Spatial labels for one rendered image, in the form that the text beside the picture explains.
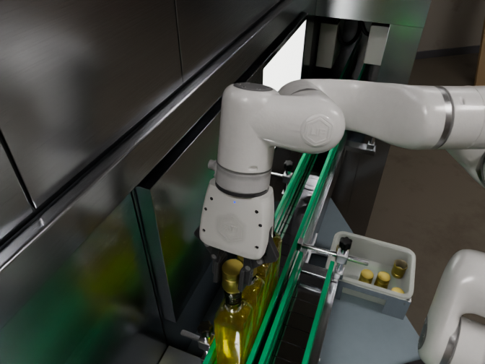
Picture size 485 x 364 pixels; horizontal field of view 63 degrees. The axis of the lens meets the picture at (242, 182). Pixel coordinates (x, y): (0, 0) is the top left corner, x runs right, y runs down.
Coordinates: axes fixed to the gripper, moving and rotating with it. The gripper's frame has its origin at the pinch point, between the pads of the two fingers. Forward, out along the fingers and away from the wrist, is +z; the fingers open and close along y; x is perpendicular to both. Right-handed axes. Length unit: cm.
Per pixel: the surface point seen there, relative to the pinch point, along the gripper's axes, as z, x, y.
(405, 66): -22, 113, 17
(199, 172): -9.6, 11.1, -12.3
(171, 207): -7.1, 1.3, -12.0
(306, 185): 13, 68, -3
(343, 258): 13.7, 34.1, 14.4
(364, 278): 26, 47, 21
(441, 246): 77, 172, 60
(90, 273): -3.8, -14.3, -14.5
